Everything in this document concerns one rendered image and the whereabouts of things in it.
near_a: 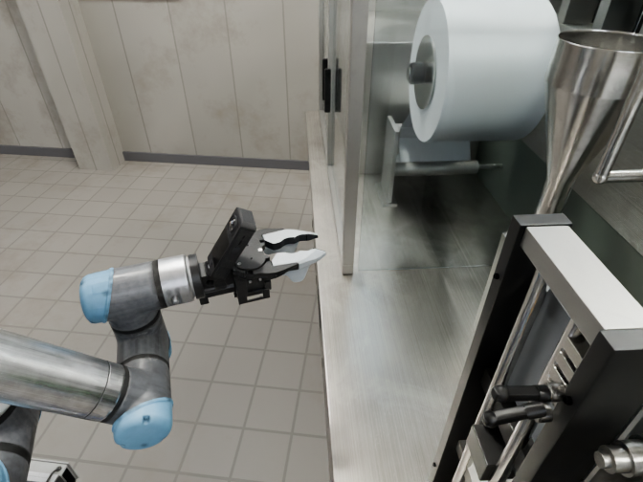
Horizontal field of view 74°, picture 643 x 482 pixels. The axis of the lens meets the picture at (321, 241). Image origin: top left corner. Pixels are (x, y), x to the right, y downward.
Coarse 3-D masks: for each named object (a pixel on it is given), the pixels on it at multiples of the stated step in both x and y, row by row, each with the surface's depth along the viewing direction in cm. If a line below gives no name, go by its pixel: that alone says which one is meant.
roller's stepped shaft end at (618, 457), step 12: (612, 444) 33; (624, 444) 32; (636, 444) 32; (600, 456) 32; (612, 456) 32; (624, 456) 32; (636, 456) 31; (600, 468) 32; (612, 468) 32; (624, 468) 31; (636, 468) 31
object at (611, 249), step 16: (576, 208) 103; (592, 208) 97; (576, 224) 103; (592, 224) 97; (608, 224) 92; (592, 240) 97; (608, 240) 93; (624, 240) 88; (608, 256) 93; (624, 256) 88; (640, 256) 84; (624, 272) 88; (640, 272) 84; (640, 288) 84; (640, 304) 84
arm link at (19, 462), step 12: (0, 444) 65; (12, 444) 66; (0, 456) 64; (12, 456) 65; (24, 456) 67; (0, 468) 61; (12, 468) 64; (24, 468) 66; (0, 480) 60; (12, 480) 63; (24, 480) 66
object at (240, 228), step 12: (240, 216) 60; (252, 216) 62; (228, 228) 62; (240, 228) 59; (252, 228) 60; (228, 240) 62; (240, 240) 61; (216, 252) 64; (228, 252) 62; (240, 252) 63; (216, 264) 63; (228, 264) 64; (216, 276) 65
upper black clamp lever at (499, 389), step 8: (536, 384) 34; (544, 384) 34; (496, 392) 33; (504, 392) 33; (512, 392) 33; (520, 392) 33; (528, 392) 33; (536, 392) 33; (544, 392) 33; (496, 400) 33; (504, 400) 33; (512, 400) 33; (520, 400) 33; (528, 400) 33; (536, 400) 33; (544, 400) 33
